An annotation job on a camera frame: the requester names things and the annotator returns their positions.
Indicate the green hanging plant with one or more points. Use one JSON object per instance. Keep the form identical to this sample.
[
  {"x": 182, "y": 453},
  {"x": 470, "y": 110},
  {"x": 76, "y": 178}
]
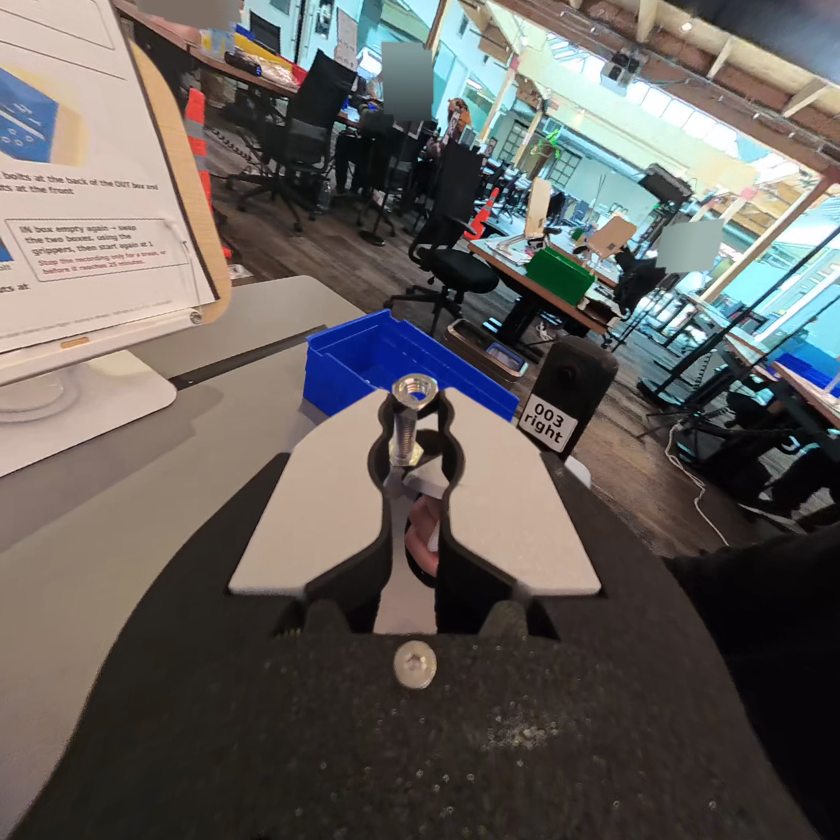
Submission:
[{"x": 548, "y": 144}]

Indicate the green plastic bin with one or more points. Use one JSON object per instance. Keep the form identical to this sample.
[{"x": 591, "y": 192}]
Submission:
[{"x": 558, "y": 279}]

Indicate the printed instruction sheet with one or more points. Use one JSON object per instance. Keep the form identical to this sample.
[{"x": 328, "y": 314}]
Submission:
[{"x": 98, "y": 164}]

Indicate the black office chair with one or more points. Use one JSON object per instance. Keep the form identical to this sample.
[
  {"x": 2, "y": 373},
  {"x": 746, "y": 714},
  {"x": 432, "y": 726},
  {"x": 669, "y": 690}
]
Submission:
[
  {"x": 315, "y": 118},
  {"x": 459, "y": 269}
]

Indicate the silver hex nut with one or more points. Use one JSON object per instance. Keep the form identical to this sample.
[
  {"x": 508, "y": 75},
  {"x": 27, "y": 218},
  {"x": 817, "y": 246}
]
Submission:
[{"x": 400, "y": 394}]

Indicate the silver hex bolt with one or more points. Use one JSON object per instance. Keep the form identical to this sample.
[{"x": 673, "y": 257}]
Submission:
[{"x": 407, "y": 430}]

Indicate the orange traffic cone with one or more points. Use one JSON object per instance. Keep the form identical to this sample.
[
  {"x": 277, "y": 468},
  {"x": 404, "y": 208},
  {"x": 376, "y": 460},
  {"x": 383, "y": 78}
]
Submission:
[
  {"x": 482, "y": 220},
  {"x": 197, "y": 131}
]

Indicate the black studio light panel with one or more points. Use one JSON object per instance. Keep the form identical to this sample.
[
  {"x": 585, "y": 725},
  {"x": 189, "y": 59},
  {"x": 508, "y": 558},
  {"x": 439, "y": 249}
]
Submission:
[{"x": 666, "y": 184}]

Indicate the person's right hand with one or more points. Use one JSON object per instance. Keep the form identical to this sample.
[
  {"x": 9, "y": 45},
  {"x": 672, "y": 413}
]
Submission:
[{"x": 421, "y": 538}]

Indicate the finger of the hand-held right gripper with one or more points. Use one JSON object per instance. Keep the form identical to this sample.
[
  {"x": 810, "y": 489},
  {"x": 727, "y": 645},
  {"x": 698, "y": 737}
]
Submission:
[
  {"x": 426, "y": 482},
  {"x": 392, "y": 482}
]

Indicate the wooden-edged table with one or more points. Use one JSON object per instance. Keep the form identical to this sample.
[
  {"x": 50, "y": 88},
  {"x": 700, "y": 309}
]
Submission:
[{"x": 505, "y": 262}]

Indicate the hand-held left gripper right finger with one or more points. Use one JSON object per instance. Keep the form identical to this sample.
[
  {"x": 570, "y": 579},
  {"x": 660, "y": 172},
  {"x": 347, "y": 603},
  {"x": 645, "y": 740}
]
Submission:
[{"x": 512, "y": 518}]

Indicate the white board stand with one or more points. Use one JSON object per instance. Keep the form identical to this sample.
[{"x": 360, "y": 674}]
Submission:
[{"x": 118, "y": 407}]

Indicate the blue plastic bin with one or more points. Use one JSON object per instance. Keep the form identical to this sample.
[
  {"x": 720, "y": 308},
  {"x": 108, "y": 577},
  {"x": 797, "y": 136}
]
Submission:
[{"x": 354, "y": 354}]

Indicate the wooden board stand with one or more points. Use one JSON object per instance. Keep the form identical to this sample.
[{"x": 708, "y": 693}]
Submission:
[
  {"x": 613, "y": 236},
  {"x": 538, "y": 207}
]

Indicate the ceiling projector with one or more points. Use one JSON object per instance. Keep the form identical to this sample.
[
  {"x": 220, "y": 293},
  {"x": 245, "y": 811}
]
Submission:
[{"x": 620, "y": 69}]

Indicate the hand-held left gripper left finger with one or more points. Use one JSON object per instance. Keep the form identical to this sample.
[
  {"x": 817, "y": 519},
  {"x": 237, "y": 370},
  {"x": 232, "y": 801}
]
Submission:
[{"x": 315, "y": 518}]

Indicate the person's right forearm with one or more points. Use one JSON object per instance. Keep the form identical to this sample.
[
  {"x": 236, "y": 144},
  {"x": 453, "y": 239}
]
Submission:
[{"x": 754, "y": 656}]

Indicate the wooden-topped table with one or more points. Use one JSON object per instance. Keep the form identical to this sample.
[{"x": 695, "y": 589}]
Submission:
[{"x": 229, "y": 62}]

